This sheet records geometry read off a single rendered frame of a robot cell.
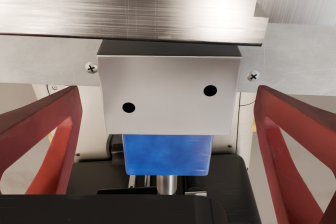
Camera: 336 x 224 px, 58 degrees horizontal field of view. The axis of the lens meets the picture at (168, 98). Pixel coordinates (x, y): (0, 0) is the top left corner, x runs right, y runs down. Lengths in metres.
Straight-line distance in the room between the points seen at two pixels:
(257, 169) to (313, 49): 1.31
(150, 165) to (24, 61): 0.09
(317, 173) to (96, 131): 1.06
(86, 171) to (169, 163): 0.78
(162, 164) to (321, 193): 1.58
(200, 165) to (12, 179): 1.51
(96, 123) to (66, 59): 0.72
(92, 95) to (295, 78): 0.69
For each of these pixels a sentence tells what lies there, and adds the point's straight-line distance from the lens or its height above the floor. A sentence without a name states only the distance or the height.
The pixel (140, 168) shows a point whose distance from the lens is 0.16.
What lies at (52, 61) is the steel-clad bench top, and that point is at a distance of 0.18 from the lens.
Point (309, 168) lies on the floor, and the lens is 1.55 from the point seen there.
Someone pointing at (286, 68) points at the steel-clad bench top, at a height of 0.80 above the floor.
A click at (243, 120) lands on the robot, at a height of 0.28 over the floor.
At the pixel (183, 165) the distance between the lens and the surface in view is 0.15.
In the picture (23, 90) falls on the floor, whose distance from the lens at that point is 1.26.
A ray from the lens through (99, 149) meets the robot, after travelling 0.96.
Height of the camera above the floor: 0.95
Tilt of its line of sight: 55 degrees down
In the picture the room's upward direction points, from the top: 180 degrees clockwise
